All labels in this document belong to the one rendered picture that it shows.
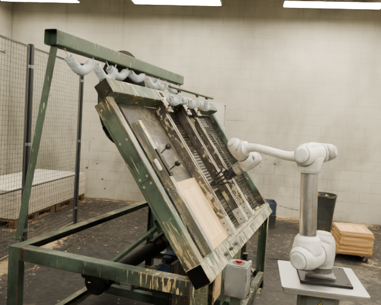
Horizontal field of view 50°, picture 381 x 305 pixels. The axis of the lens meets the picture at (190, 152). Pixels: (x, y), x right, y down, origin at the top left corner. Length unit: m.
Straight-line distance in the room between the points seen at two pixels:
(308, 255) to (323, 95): 5.92
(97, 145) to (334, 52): 4.99
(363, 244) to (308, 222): 3.44
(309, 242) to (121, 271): 1.11
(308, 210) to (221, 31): 6.18
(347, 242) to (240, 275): 3.72
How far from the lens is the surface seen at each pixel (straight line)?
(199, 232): 2.57
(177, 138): 3.04
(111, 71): 3.24
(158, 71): 4.01
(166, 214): 2.35
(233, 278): 2.31
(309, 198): 2.51
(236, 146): 2.79
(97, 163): 8.72
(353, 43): 8.42
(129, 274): 2.55
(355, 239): 5.91
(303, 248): 2.54
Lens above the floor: 1.67
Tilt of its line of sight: 4 degrees down
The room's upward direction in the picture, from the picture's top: 4 degrees clockwise
